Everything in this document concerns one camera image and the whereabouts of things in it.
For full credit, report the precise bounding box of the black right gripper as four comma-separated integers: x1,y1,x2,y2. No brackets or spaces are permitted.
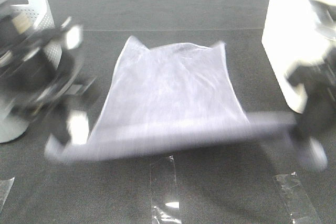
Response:
287,50,335,139

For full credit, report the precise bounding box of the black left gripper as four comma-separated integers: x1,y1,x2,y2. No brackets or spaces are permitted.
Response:
5,16,98,148

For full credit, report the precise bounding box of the grey-blue microfibre towel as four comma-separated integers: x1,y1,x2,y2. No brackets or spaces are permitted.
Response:
44,36,329,172

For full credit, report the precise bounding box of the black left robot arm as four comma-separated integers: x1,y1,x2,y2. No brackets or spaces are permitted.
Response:
1,0,97,145

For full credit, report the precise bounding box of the white plastic storage basket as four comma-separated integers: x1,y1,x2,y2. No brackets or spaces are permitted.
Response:
261,0,335,113

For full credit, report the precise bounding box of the grey perforated laundry basket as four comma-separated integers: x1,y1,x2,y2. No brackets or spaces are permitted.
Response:
1,0,62,143

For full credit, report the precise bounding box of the clear tape strip left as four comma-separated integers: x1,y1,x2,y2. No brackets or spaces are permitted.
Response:
0,177,15,212

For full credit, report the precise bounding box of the clear tape strip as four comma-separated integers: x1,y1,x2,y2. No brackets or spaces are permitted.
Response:
0,177,15,212
150,156,182,223
273,172,321,224

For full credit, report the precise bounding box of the clear tape strip right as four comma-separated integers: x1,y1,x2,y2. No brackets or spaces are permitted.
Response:
273,172,321,224

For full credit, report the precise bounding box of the clear tape strip centre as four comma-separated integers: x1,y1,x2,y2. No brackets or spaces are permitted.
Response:
150,156,182,223

